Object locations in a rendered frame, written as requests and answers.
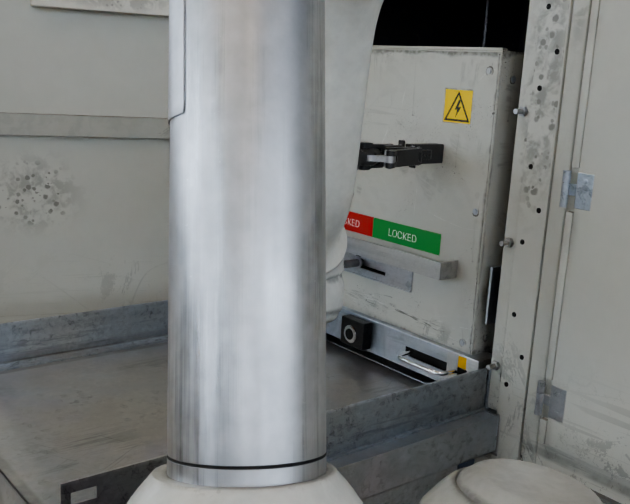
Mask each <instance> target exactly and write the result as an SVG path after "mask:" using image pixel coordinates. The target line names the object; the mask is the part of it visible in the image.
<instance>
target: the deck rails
mask: <svg viewBox="0 0 630 504"><path fill-rule="evenodd" d="M164 342H168V300H163V301H156V302H149V303H142V304H135V305H128V306H121V307H114V308H106V309H99V310H92V311H85V312H78V313H71V314H64V315H57V316H50V317H43V318H36V319H29V320H22V321H15V322H8V323H1V324H0V371H6V370H12V369H17V368H23V367H29V366H34V365H40V364H46V363H51V362H57V361H62V360H68V359H74V358H79V357H85V356H91V355H96V354H102V353H108V352H113V351H119V350H125V349H130V348H136V347H141V346H147V345H153V344H158V343H164ZM486 378H487V369H486V368H482V369H478V370H475V371H471V372H467V373H464V374H460V375H456V376H452V377H449V378H445V379H441V380H438V381H434V382H430V383H427V384H423V385H419V386H416V387H412V388H408V389H405V390H401V391H397V392H394V393H390V394H386V395H383V396H379V397H375V398H371V399H368V400H364V401H360V402H357V403H353V404H349V405H346V406H342V407H338V408H335V409H331V410H327V411H326V462H328V461H331V460H334V459H337V458H340V457H344V456H347V455H350V454H353V453H356V452H359V451H362V450H365V449H368V448H372V447H375V446H378V445H381V444H384V443H387V442H390V441H393V440H396V439H400V438H403V437H406V436H409V435H412V434H415V433H418V432H421V431H424V430H428V429H431V428H434V427H437V426H440V425H443V424H446V423H449V422H452V421H456V420H459V419H462V418H465V417H468V416H471V415H474V414H477V413H480V412H484V411H486V409H485V408H483V407H484V397H485V388H486ZM166 463H167V454H165V455H162V456H158V457H154V458H150V459H147V460H143V461H139V462H136V463H132V464H128V465H125V466H121V467H117V468H114V469H110V470H106V471H103V472H99V473H95V474H92V475H88V476H84V477H80V478H77V479H73V480H69V481H66V482H62V483H60V504H71V493H73V492H76V491H80V490H83V489H87V488H91V487H94V486H96V497H92V498H89V499H85V500H82V501H79V502H75V503H72V504H127V502H128V501H129V499H130V498H131V496H132V495H133V494H134V492H135V491H136V490H137V488H138V487H139V486H140V485H141V484H142V482H143V481H144V480H145V479H146V478H147V477H148V476H149V474H150V473H151V472H152V471H153V470H154V469H155V468H157V467H159V466H161V465H163V464H166Z"/></svg>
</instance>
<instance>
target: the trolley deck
mask: <svg viewBox="0 0 630 504"><path fill-rule="evenodd" d="M419 385H423V383H421V382H419V381H417V380H414V379H412V378H410V377H408V376H405V375H403V374H401V373H399V372H396V371H394V370H392V369H390V368H387V367H385V366H383V365H381V364H378V363H376V362H374V361H372V360H369V359H367V358H365V357H362V356H360V355H358V354H356V353H353V352H351V351H349V350H347V349H344V348H342V347H340V346H338V345H335V344H333V343H331V342H329V341H326V411H327V410H331V409H335V408H338V407H342V406H346V405H349V404H353V403H357V402H360V401H364V400H368V399H371V398H375V397H379V396H383V395H386V394H390V393H394V392H397V391H401V390H405V389H408V388H412V387H416V386H419ZM167 388H168V342H164V343H158V344H153V345H147V346H141V347H136V348H130V349H125V350H119V351H113V352H108V353H102V354H96V355H91V356H85V357H79V358H74V359H68V360H62V361H57V362H51V363H46V364H40V365H34V366H29V367H23V368H17V369H12V370H6V371H0V504H60V483H62V482H66V481H69V480H73V479H77V478H80V477H84V476H88V475H92V474H95V473H99V472H103V471H106V470H110V469H114V468H117V467H121V466H125V465H128V464H132V463H136V462H139V461H143V460H147V459H150V458H154V457H158V456H162V455H165V454H167ZM498 424H499V414H497V415H493V414H491V413H489V412H486V411H484V412H480V413H477V414H474V415H471V416H468V417H465V418H462V419H459V420H456V421H452V422H449V423H446V424H443V425H440V426H437V427H434V428H431V429H428V430H424V431H421V432H418V433H415V434H412V435H409V436H406V437H403V438H400V439H396V440H393V441H390V442H387V443H384V444H381V445H378V446H375V447H372V448H368V449H365V450H362V451H359V452H356V453H353V454H350V455H347V456H344V457H340V458H337V459H334V460H331V461H328V463H330V464H332V465H333V466H335V468H336V469H337V470H338V471H339V472H340V473H341V474H342V476H343V477H344V478H345V479H346V480H347V481H348V483H349V484H350V485H351V486H352V488H353V489H354V490H355V492H356V493H357V495H358V496H359V498H360V499H361V500H364V499H367V498H370V497H373V496H375V495H378V494H381V493H383V492H386V491H389V490H391V489H394V488H397V487H399V486H402V485H405V484H408V483H410V482H413V481H416V480H418V479H421V478H424V477H426V476H429V475H432V474H434V473H437V472H440V471H443V470H445V469H448V468H451V467H453V466H456V465H459V464H461V463H464V462H467V461H469V460H472V459H475V458H478V457H480V456H483V455H486V454H488V453H491V452H494V451H496V442H497V433H498Z"/></svg>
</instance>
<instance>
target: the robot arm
mask: <svg viewBox="0 0 630 504"><path fill-rule="evenodd" d="M383 1H384V0H169V64H168V124H169V126H170V159H169V273H168V388H167V463H166V464H163V465H161V466H159V467H157V468H155V469H154V470H153V471H152V472H151V473H150V474H149V476H148V477H147V478H146V479H145V480H144V481H143V482H142V484H141V485H140V486H139V487H138V488H137V490H136V491H135V492H134V494H133V495H132V496H131V498H130V499H129V501H128V502H127V504H363V502H362V500H361V499H360V498H359V496H358V495H357V493H356V492H355V490H354V489H353V488H352V486H351V485H350V484H349V483H348V481H347V480H346V479H345V478H344V477H343V476H342V474H341V473H340V472H339V471H338V470H337V469H336V468H335V466H333V465H332V464H330V463H328V462H326V324H327V323H330V322H332V321H334V320H335V319H336V318H337V315H338V313H339V312H340V311H341V310H342V306H343V301H344V281H343V277H342V272H343V271H344V255H345V252H346V249H347V234H346V230H345V227H344V224H345V222H346V220H347V217H348V214H349V210H350V207H351V203H352V198H353V193H354V187H355V180H356V173H357V170H358V169H359V170H370V169H371V168H383V167H385V168H387V169H392V168H395V167H403V166H409V167H410V168H415V167H416V165H417V166H419V165H421V164H436V163H442V162H443V150H444V144H438V143H421V144H406V147H405V140H399V141H398V145H393V144H391V143H388V144H373V143H369V142H360V141H361V133H362V125H363V117H364V109H365V101H366V93H367V85H368V77H369V69H370V62H371V54H372V47H373V40H374V35H375V29H376V25H377V20H378V17H379V13H380V10H381V7H382V4H383ZM419 504H603V503H602V501H601V500H600V498H599V497H598V496H597V495H596V494H595V493H594V492H593V491H592V490H591V489H590V488H588V487H587V486H586V485H585V484H583V483H581V482H580V481H578V480H576V479H575V478H573V477H571V476H569V475H567V474H564V473H562V472H559V471H557V470H554V469H551V468H549V467H546V466H542V465H539V464H535V463H531V462H526V461H521V460H515V459H504V458H502V459H488V460H483V461H480V462H477V463H475V464H473V465H471V466H468V467H464V468H461V469H458V470H456V471H454V472H452V473H451V474H449V475H448V476H446V477H445V478H444V479H442V480H441V481H440V482H438V483H437V484H436V485H435V486H434V487H433V488H432V489H431V490H429V491H428V492H427V493H426V494H425V495H424V496H423V497H422V499H421V501H420V503H419Z"/></svg>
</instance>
